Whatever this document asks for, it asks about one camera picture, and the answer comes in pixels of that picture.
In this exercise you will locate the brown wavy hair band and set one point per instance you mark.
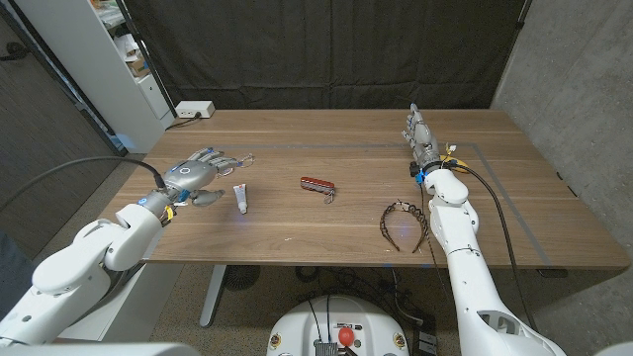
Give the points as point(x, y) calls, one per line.
point(418, 213)

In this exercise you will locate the white shelf cabinet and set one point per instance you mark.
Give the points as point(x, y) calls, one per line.
point(99, 74)

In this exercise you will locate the small cardboard box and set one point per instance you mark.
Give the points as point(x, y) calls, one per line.
point(138, 66)

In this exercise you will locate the black floor power strip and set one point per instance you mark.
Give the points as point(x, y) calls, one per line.
point(426, 341)

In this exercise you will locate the white toothpaste tube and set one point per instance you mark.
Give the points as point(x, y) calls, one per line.
point(240, 197)

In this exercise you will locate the yellow toy banana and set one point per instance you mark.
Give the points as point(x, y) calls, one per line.
point(460, 164)

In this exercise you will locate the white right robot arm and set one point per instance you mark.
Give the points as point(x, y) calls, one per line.
point(470, 267)

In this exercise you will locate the person leg in jeans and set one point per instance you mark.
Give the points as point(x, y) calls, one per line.
point(12, 277)

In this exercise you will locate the clear frame glasses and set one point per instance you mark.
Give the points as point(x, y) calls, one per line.
point(244, 160)

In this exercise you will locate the red swiss knife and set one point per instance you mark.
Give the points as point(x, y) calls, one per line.
point(316, 184)

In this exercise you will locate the red emergency stop button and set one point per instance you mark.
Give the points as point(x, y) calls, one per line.
point(346, 336)

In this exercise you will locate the black cloth backdrop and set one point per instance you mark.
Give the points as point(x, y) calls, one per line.
point(326, 49)

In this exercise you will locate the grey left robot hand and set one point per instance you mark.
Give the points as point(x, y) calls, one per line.
point(190, 175)

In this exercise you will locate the white table leg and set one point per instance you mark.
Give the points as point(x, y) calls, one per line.
point(212, 296)

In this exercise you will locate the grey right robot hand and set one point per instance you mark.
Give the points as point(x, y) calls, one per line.
point(424, 141)

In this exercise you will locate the white robot torso base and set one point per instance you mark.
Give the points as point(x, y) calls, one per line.
point(336, 316)

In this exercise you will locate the white power strip box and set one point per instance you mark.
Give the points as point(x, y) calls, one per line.
point(194, 109)

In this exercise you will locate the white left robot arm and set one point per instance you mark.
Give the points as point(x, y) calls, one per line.
point(79, 267)

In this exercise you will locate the black round floor fan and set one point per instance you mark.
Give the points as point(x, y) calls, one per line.
point(241, 277)

